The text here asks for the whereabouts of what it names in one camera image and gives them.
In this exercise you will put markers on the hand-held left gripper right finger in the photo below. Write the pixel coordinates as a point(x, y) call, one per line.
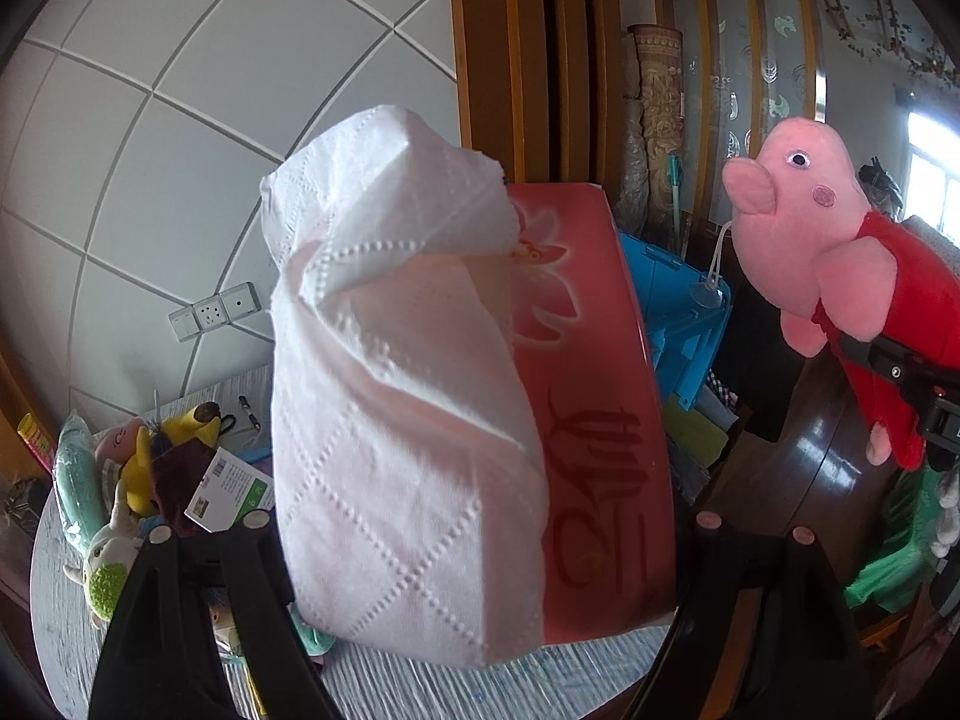
point(701, 562)

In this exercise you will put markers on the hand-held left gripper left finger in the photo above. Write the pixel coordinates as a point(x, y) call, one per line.
point(259, 570)

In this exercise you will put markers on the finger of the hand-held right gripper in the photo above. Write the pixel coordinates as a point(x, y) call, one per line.
point(889, 367)

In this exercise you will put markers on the dark maroon knit hat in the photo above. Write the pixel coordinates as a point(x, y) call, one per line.
point(176, 487)

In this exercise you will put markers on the pink pig plush red dress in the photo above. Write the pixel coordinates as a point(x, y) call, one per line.
point(795, 187)

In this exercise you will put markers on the blue plastic crate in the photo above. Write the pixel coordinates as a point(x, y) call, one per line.
point(675, 292)

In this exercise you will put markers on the red tissue paper pack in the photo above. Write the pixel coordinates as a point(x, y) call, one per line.
point(405, 390)

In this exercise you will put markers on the white green paper tag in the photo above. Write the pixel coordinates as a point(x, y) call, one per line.
point(225, 487)

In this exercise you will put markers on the dark wooden chair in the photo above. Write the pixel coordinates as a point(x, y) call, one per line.
point(810, 450)

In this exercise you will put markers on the light green cloth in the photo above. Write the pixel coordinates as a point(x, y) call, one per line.
point(694, 431)

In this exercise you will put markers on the yellow mouse plush toy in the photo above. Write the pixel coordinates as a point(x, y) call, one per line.
point(139, 476)

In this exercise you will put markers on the white green winged plush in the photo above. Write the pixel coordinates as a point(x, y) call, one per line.
point(105, 585)

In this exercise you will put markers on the mint green garment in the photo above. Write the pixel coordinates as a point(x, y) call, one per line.
point(892, 570)

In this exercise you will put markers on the black marker pen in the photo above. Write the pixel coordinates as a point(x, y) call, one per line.
point(249, 412)

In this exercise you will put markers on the checkered cloth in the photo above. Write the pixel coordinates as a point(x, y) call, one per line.
point(720, 390)

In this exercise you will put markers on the pale pink plush toy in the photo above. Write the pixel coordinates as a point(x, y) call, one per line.
point(120, 441)

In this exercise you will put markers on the mint green plush toy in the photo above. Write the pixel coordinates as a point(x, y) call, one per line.
point(79, 480)

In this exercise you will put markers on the bright window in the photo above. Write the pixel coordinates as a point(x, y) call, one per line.
point(937, 142)

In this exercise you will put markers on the yellow red box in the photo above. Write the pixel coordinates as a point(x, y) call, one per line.
point(34, 441)

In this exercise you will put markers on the brown wooden cabinet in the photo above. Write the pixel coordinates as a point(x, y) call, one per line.
point(15, 405)

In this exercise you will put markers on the rolled bubble wrap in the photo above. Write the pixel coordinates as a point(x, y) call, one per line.
point(634, 165)

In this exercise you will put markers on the frosted glass sliding door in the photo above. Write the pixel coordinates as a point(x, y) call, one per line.
point(750, 52)

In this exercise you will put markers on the rolled patterned carpet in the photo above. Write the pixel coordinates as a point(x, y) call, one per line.
point(660, 105)

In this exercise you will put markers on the white wall light switch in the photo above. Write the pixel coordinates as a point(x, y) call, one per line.
point(182, 324)

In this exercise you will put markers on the white five-hole wall socket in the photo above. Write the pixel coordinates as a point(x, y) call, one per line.
point(210, 313)

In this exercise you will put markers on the white round-hole wall socket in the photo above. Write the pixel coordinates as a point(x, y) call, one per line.
point(238, 302)

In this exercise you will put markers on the wooden door frame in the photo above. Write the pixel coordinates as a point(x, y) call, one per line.
point(525, 52)

